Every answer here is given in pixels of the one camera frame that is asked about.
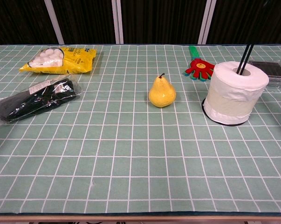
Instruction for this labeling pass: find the white frame post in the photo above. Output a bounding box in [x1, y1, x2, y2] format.
[198, 0, 213, 45]
[44, 0, 65, 45]
[111, 0, 124, 44]

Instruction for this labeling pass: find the clear case with black insert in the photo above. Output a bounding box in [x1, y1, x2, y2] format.
[248, 59, 281, 87]

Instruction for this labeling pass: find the red green hand clapper toy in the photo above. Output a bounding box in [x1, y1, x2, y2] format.
[183, 45, 216, 83]

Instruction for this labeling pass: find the white toilet paper roll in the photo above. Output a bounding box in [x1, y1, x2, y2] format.
[204, 61, 270, 125]

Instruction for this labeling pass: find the yellow pear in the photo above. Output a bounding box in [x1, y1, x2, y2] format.
[148, 73, 177, 108]

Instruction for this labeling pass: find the black item in clear bag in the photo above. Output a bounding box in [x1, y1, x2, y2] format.
[0, 78, 85, 126]

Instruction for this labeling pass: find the black wire roll holder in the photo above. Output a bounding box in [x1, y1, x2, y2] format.
[201, 43, 255, 127]

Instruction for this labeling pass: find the black pleated curtain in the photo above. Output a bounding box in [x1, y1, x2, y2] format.
[0, 0, 281, 45]

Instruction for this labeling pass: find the yellow bag of cotton balls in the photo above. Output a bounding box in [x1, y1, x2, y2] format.
[19, 46, 97, 75]

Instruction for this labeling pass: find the green grid tablecloth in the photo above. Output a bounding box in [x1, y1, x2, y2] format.
[0, 44, 281, 214]

